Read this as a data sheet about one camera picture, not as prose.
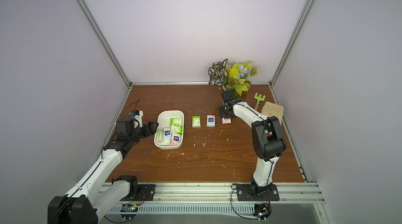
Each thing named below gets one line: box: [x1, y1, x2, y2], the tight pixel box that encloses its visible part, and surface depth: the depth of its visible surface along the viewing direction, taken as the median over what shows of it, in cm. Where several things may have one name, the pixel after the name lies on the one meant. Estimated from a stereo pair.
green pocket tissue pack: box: [192, 115, 201, 128], surface depth 99 cm
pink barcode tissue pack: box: [170, 132, 181, 146], surface depth 89 cm
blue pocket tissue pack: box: [206, 115, 216, 128], surface depth 99 cm
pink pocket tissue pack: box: [221, 117, 232, 125], surface depth 94 cm
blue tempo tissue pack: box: [163, 127, 172, 140], surface depth 92 cm
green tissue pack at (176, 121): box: [169, 117, 182, 127], surface depth 99 cm
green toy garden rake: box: [253, 92, 266, 111], surface depth 112 cm
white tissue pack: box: [171, 124, 183, 136], surface depth 92 cm
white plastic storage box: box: [153, 109, 185, 150], surface depth 92 cm
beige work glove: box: [261, 101, 285, 126], surface depth 107 cm
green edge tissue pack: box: [156, 128, 165, 144], surface depth 89 cm
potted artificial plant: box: [208, 58, 259, 99], surface depth 94 cm
